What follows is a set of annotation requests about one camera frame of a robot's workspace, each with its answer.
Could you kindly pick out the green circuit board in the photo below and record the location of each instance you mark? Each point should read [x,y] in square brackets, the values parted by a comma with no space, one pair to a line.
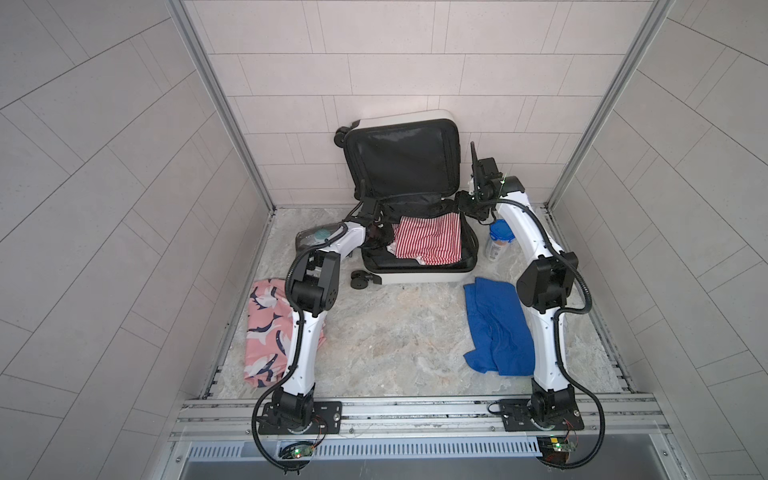
[297,451]
[556,450]

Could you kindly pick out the aluminium corner post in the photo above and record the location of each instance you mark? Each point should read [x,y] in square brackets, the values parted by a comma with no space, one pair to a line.
[640,44]
[181,17]

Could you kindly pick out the white ventilation grille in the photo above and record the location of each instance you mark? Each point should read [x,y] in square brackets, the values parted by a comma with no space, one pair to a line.
[381,449]

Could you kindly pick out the red white striped garment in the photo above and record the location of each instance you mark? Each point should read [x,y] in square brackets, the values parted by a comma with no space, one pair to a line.
[428,241]

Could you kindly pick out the pink whale print garment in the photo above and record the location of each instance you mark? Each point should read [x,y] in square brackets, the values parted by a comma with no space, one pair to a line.
[269,348]

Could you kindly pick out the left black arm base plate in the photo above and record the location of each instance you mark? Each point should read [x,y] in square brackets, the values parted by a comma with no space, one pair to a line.
[322,417]

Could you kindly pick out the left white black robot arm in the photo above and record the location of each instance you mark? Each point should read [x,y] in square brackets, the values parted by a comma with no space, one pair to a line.
[312,286]

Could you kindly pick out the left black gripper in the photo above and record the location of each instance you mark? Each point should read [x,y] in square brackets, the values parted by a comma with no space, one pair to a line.
[386,236]

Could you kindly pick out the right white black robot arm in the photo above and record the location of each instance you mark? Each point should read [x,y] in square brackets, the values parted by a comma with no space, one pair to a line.
[543,290]

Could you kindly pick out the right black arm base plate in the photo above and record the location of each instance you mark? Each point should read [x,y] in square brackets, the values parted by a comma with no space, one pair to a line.
[532,415]

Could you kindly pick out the aluminium mounting rail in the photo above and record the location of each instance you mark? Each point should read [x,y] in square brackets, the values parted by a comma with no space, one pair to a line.
[476,416]

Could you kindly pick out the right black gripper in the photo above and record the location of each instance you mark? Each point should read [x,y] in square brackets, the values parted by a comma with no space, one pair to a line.
[462,203]

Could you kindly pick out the blue lid plastic jar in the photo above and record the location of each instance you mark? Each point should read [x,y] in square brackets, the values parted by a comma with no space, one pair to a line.
[500,237]

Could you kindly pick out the right green circuit board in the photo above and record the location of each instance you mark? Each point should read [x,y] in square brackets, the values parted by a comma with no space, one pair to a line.
[556,450]

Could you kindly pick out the left green circuit board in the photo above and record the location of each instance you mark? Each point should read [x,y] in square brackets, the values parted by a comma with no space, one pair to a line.
[297,451]

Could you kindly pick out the detached black suitcase wheel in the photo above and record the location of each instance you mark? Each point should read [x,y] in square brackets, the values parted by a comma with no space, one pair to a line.
[361,279]

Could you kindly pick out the left aluminium corner post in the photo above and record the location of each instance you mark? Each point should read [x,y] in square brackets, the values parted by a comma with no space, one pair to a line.
[181,17]

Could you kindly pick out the blue cloth garment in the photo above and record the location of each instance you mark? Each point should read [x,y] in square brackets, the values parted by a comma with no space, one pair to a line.
[501,337]

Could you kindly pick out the right aluminium corner post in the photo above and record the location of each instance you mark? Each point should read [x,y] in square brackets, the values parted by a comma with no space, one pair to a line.
[640,44]

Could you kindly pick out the clear toiletry pouch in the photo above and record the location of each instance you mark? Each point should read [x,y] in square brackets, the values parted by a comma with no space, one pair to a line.
[324,236]

